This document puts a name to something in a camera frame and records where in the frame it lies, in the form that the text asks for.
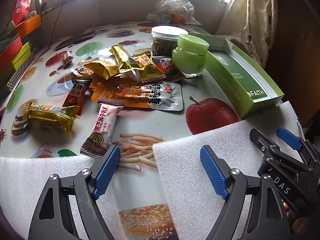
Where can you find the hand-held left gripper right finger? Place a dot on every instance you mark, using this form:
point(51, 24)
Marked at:
point(212, 170)

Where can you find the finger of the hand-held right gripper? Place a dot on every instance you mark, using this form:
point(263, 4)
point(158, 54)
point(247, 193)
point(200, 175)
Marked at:
point(260, 140)
point(287, 136)

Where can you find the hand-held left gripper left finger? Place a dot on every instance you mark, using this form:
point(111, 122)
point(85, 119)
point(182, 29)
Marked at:
point(107, 172)

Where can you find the white nougat candy packet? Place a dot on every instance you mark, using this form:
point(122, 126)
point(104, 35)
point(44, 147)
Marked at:
point(102, 127)

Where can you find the green cardboard box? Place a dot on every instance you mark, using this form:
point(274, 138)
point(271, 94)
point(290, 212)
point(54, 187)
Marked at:
point(235, 80)

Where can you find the gold foil snack bar packet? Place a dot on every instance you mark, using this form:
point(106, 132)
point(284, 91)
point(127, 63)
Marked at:
point(50, 116)

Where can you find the yellow peanut crisp packet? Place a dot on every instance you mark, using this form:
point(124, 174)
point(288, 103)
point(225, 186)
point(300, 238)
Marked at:
point(102, 68)
point(122, 57)

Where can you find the green glass jar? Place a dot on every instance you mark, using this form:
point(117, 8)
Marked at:
point(190, 60)

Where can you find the orange pastry packet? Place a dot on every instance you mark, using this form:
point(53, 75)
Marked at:
point(150, 67)

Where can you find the clear jar with white lid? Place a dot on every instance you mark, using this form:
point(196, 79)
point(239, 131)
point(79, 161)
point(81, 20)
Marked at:
point(165, 42)

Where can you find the white foam sheet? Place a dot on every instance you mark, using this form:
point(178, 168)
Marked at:
point(225, 135)
point(20, 180)

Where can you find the dark red candy packet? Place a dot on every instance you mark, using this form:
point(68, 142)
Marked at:
point(167, 67)
point(75, 95)

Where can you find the orange black snack packet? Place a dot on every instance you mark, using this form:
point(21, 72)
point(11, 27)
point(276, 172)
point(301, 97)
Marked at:
point(81, 70)

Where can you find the small red white candy packet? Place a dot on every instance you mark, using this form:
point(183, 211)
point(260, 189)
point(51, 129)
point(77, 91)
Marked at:
point(66, 58)

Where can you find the cream patterned curtain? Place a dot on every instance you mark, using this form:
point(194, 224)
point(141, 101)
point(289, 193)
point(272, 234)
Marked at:
point(250, 17)

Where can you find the black white striped box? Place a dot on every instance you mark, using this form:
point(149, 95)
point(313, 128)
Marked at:
point(16, 76)

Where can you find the black smartphone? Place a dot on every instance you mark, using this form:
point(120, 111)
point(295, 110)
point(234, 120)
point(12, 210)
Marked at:
point(77, 38)

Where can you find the yellow-green box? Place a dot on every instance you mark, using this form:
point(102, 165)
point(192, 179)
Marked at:
point(22, 55)

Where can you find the clear plastic bag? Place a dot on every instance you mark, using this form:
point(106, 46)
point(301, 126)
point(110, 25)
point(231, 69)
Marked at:
point(175, 2)

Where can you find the orange box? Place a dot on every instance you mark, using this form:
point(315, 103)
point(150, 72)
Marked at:
point(28, 26)

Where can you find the white charger plug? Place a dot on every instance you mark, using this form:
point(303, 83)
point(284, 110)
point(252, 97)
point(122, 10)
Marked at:
point(47, 8)

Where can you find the red bag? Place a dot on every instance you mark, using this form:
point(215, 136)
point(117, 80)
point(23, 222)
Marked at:
point(21, 2)

